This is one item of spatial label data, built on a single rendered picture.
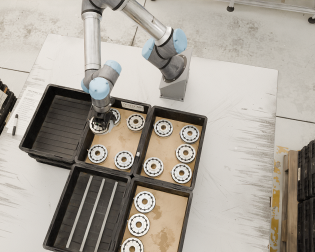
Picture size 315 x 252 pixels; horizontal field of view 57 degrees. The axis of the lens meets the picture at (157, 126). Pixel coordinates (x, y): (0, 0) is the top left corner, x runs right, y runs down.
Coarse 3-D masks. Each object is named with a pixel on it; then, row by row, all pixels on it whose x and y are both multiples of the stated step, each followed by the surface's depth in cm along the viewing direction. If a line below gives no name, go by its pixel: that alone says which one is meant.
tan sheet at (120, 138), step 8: (120, 112) 165; (128, 112) 165; (136, 112) 165; (112, 128) 161; (120, 128) 161; (96, 136) 159; (104, 136) 159; (112, 136) 159; (120, 136) 159; (128, 136) 159; (136, 136) 159; (104, 144) 157; (112, 144) 157; (120, 144) 157; (128, 144) 157; (136, 144) 157; (112, 152) 155; (88, 160) 153; (112, 160) 153
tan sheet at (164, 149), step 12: (156, 120) 162; (168, 120) 162; (156, 144) 156; (168, 144) 156; (180, 144) 156; (192, 144) 156; (156, 156) 154; (168, 156) 154; (168, 168) 151; (192, 168) 151; (168, 180) 148
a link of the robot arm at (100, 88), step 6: (96, 78) 112; (102, 78) 112; (90, 84) 111; (96, 84) 111; (102, 84) 111; (108, 84) 114; (90, 90) 111; (96, 90) 110; (102, 90) 110; (108, 90) 113; (96, 96) 112; (102, 96) 112; (108, 96) 116; (96, 102) 116; (102, 102) 116; (108, 102) 119
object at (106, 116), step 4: (96, 112) 123; (104, 112) 123; (108, 112) 130; (112, 112) 132; (96, 116) 123; (100, 116) 122; (104, 116) 126; (108, 116) 129; (92, 120) 128; (96, 120) 127; (100, 120) 128; (104, 120) 128; (108, 120) 128; (92, 124) 130; (96, 124) 131; (100, 124) 132; (104, 124) 127; (108, 124) 131; (104, 128) 131
